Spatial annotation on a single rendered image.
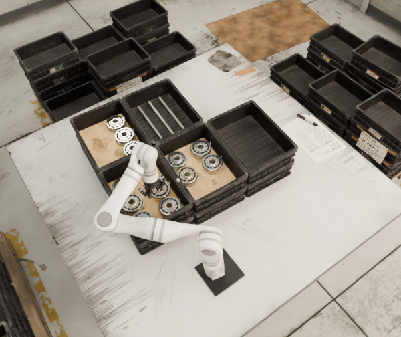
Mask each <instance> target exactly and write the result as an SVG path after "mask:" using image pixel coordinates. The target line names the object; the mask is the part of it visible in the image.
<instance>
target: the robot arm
mask: <svg viewBox="0 0 401 337"><path fill-rule="evenodd" d="M157 157H158V151H157V150H156V149H155V148H154V147H151V146H149V145H147V144H144V143H143V142H139V143H137V144H136V145H135V146H134V148H133V150H132V155H131V158H130V162H129V164H128V167H127V169H126V170H125V172H124V174H123V175H122V177H121V179H120V181H119V183H118V184H117V186H116V188H115V189H114V191H113V192H112V194H111V195H110V197H109V198H108V200H107V201H106V202H105V203H104V205H103V206H102V207H101V208H100V210H99V211H98V212H97V213H96V215H95V217H94V225H95V226H96V228H97V229H98V230H100V231H103V232H105V233H125V234H129V235H134V236H137V237H140V238H143V239H147V240H151V241H157V242H161V243H168V242H170V241H174V240H176V239H179V238H181V237H184V236H189V235H195V236H199V240H198V253H199V255H200V257H201V258H202V261H203V267H204V271H205V274H206V275H207V276H208V277H209V278H211V279H212V280H215V279H217V278H219V277H222V276H224V275H225V273H224V270H225V268H224V261H223V250H222V248H221V243H222V237H223V232H222V231H221V230H220V229H219V228H216V227H211V226H206V225H193V224H187V223H179V222H175V221H169V220H166V219H159V218H153V217H131V216H128V215H123V214H120V213H119V212H120V209H121V208H122V205H123V204H124V202H125V200H126V199H127V198H128V196H129V195H130V194H131V192H132V191H133V190H134V189H135V187H136V185H137V184H138V182H139V180H140V179H141V177H142V180H143V183H144V185H143V187H142V188H139V189H138V190H139V191H140V192H141V193H142V194H143V195H144V196H145V197H147V196H148V198H149V199H151V198H152V195H151V192H152V190H153V188H155V187H156V189H157V191H161V187H163V186H164V183H165V180H166V178H165V177H164V176H163V175H161V177H159V174H158V169H157V167H156V160H157ZM139 160H140V165H139V164H138V161H139ZM145 189H146V192H145Z"/></svg>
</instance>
